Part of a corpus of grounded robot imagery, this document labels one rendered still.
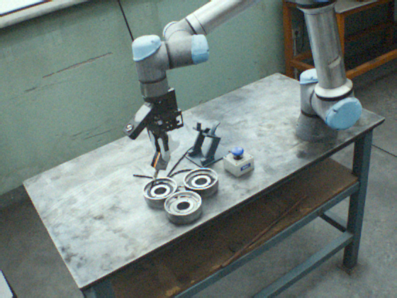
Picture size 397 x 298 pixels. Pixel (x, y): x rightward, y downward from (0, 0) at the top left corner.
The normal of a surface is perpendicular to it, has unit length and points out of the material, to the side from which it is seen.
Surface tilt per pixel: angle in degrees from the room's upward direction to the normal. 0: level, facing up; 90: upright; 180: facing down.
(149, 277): 0
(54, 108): 90
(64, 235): 0
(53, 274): 0
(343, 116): 97
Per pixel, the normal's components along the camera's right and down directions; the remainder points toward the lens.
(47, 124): 0.54, 0.40
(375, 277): -0.13, -0.83
